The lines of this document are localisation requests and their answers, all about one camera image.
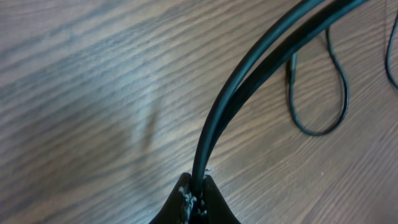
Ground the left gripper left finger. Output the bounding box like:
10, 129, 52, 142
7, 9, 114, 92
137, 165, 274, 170
149, 172, 195, 224

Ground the thin black USB-C cable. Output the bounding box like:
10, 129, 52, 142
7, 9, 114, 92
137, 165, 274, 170
190, 0, 371, 197

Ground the black short USB cable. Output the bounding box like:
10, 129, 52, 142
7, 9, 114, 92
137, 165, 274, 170
285, 12, 398, 137

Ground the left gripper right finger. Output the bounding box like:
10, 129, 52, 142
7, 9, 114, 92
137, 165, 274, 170
202, 175, 240, 224

